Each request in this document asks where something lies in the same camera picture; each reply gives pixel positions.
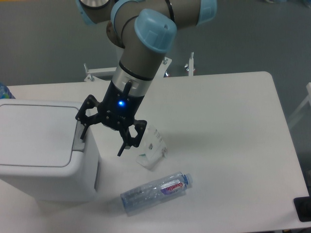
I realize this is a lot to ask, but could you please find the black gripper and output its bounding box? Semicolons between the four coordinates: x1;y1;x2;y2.
75;81;147;156

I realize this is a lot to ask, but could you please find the white plastic trash can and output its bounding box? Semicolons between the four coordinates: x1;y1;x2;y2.
0;99;101;202

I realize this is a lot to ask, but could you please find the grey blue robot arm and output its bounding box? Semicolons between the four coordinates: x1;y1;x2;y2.
76;0;217;150

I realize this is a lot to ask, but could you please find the white crumpled plastic pouch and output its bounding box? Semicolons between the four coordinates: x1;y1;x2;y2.
136;125;168;169

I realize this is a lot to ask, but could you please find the clear plastic water bottle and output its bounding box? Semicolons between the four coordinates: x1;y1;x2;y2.
120;172;193;214

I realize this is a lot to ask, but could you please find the blue bottle at left edge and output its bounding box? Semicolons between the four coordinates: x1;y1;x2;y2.
0;83;15;99

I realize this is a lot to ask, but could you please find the black device at right edge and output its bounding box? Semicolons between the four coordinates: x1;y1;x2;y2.
294;196;311;222

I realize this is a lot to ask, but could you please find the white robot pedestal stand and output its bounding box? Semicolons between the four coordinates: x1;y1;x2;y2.
83;46;197;82

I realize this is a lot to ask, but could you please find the white frame at right edge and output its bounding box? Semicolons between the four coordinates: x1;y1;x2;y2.
288;83;311;130

